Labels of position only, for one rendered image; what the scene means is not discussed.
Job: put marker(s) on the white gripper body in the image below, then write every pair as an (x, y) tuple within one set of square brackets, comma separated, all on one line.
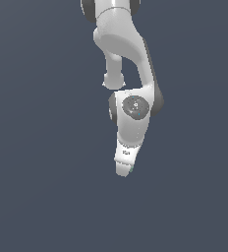
[(127, 153)]

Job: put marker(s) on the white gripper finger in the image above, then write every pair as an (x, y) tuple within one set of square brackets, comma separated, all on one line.
[(122, 169)]

